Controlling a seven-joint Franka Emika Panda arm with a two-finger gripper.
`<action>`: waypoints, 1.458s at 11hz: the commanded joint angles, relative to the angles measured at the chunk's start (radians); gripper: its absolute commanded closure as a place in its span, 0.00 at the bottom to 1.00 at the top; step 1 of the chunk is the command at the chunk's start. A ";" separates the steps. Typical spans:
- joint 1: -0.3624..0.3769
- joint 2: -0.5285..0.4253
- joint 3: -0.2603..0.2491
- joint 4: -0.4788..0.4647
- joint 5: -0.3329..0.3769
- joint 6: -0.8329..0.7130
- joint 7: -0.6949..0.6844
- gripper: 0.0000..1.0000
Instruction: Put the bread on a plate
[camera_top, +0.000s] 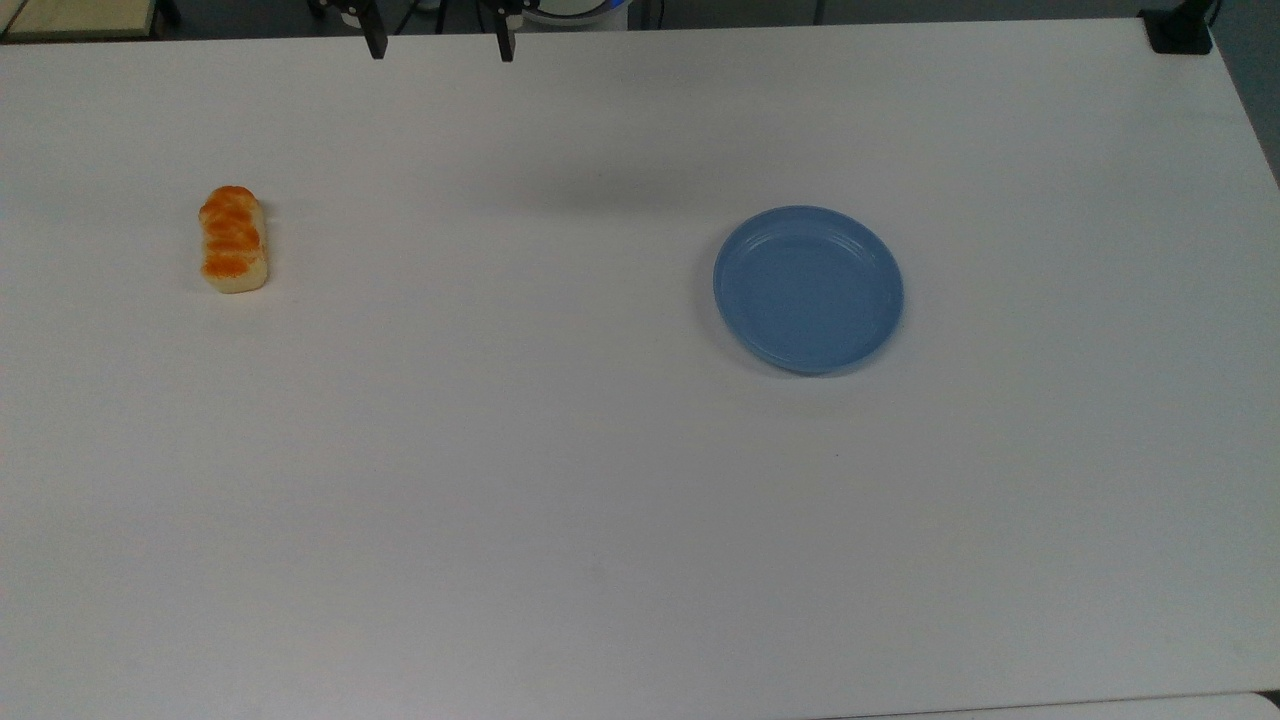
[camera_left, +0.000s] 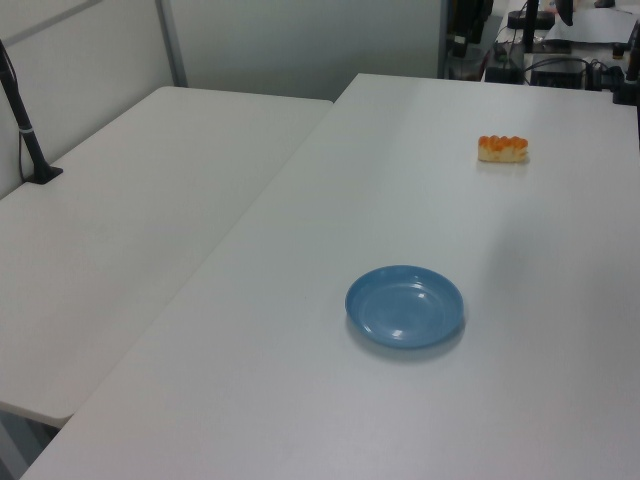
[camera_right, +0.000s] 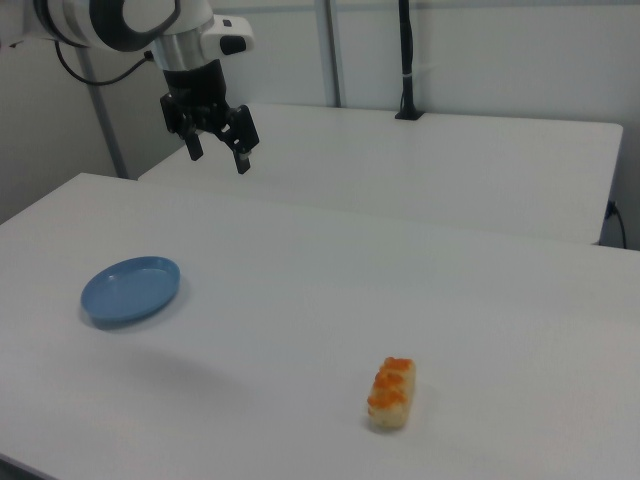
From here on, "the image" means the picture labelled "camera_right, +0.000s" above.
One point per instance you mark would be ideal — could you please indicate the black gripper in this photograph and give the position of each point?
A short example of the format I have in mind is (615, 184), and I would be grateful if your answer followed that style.
(197, 92)

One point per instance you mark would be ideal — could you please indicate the bread with orange glaze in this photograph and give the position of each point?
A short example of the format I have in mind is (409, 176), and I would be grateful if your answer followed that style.
(392, 400)

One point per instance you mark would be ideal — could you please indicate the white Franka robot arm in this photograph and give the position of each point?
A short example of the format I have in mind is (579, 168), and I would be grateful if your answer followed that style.
(100, 20)

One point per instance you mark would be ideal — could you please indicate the blue round plate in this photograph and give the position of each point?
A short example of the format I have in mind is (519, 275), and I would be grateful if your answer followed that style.
(130, 290)

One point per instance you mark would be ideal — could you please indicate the white rectangular table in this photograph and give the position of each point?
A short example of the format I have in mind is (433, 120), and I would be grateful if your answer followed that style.
(400, 165)

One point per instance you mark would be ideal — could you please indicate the grey metal frame post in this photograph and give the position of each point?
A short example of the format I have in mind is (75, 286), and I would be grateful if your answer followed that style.
(336, 50)
(105, 125)

